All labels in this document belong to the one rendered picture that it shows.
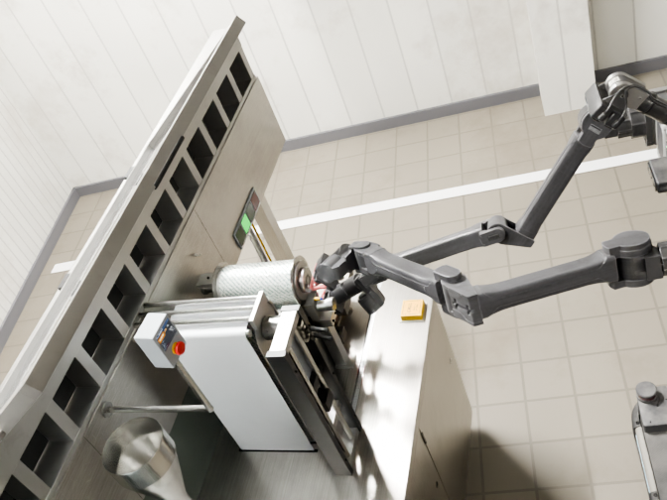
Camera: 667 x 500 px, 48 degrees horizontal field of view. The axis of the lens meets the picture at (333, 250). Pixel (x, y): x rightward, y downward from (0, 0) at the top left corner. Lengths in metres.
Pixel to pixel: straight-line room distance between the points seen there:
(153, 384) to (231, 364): 0.25
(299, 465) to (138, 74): 3.35
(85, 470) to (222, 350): 0.42
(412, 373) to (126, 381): 0.85
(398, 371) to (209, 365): 0.62
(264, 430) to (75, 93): 3.51
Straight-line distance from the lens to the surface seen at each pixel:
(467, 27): 4.66
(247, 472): 2.32
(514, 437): 3.21
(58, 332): 1.26
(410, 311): 2.46
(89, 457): 1.93
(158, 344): 1.59
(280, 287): 2.18
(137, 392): 2.07
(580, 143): 2.08
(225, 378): 2.06
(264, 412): 2.15
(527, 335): 3.51
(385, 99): 4.89
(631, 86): 1.72
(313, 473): 2.23
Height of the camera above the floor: 2.70
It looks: 40 degrees down
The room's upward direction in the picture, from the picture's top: 24 degrees counter-clockwise
